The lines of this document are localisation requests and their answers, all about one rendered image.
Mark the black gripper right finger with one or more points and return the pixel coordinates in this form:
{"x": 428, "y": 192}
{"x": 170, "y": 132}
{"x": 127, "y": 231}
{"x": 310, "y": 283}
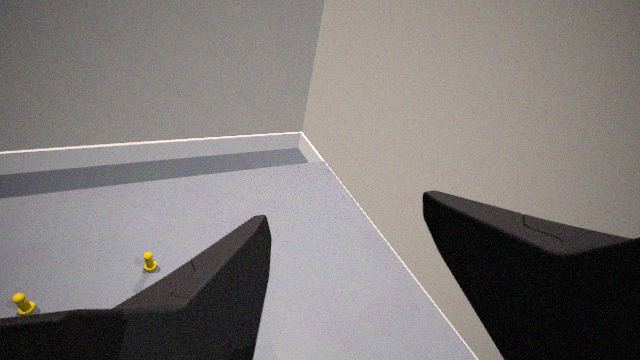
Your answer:
{"x": 543, "y": 290}

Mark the yellow game pawn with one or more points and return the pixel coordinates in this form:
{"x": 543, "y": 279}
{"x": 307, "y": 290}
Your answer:
{"x": 150, "y": 265}
{"x": 25, "y": 306}

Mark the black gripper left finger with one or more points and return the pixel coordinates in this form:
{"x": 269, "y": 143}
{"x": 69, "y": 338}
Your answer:
{"x": 209, "y": 308}

